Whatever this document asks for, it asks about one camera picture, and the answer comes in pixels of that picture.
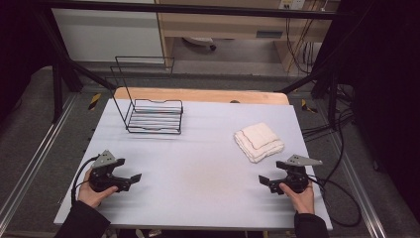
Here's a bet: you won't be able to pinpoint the white towel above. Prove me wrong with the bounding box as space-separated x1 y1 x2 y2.
233 122 285 165

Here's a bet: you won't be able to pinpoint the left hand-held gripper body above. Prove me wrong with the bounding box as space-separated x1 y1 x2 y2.
88 150 132 193

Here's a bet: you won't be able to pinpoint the yellow black floor tape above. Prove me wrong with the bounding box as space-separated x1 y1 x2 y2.
300 98 319 114
87 92 102 112

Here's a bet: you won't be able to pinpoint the right hand-held gripper black cable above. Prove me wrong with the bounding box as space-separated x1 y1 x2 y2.
307 174 363 228

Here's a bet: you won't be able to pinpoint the black metal frame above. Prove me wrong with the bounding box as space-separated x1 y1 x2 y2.
33 0 351 125

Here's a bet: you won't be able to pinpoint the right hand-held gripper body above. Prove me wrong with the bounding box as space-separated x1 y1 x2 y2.
268 154 324 195

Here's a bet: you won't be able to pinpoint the person's left hand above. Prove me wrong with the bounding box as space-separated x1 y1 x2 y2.
77 168 119 209

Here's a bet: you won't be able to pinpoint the wooden table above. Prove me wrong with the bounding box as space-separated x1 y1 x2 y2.
113 86 291 106

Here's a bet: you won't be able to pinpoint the light wooden desk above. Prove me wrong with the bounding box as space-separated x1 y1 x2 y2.
155 0 341 72

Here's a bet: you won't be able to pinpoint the hand-held gripper black cable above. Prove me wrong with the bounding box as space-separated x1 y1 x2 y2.
307 174 363 228
70 155 101 206

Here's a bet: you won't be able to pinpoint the white office chair base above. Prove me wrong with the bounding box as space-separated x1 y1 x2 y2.
182 36 218 52

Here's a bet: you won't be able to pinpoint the hanging desk cables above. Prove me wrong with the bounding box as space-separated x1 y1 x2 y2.
285 16 315 75

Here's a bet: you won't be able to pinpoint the black floor cable bundle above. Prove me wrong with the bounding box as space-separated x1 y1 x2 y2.
301 83 356 140

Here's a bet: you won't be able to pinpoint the white panel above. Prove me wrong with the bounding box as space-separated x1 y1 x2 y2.
51 0 165 63

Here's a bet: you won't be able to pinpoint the person's right hand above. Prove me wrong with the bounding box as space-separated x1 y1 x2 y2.
278 180 315 215

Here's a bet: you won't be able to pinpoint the aluminium floor rail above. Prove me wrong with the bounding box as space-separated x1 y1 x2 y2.
330 132 387 238
0 95 78 226

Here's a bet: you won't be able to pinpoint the white wall socket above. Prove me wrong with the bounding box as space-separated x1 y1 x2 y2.
278 0 306 11

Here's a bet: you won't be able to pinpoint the light grey table mat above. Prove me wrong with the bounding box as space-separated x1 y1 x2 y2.
53 98 334 231

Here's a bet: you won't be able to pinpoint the black wire rack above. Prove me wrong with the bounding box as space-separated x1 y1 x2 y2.
109 56 184 136

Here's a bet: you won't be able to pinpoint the left hand-held gripper black cable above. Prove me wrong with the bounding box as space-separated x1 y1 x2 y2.
70 155 101 206

